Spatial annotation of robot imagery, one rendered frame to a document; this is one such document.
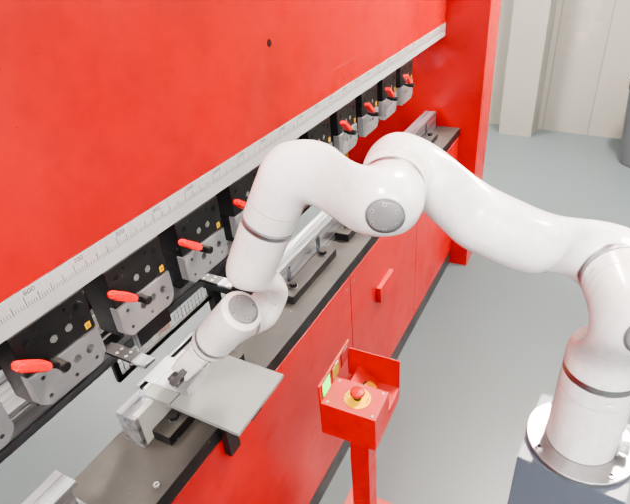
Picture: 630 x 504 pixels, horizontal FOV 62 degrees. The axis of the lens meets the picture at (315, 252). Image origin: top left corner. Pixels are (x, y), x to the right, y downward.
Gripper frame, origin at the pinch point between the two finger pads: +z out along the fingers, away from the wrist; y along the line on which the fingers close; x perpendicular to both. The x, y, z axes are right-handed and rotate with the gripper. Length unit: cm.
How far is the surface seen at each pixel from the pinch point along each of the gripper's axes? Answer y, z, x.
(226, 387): -1.4, -4.9, 9.4
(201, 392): 2.0, -2.1, 6.1
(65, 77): 3, -48, -46
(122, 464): 17.9, 15.8, 4.4
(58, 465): -8, 144, -11
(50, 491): 32.3, 9.8, -2.7
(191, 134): -22, -34, -34
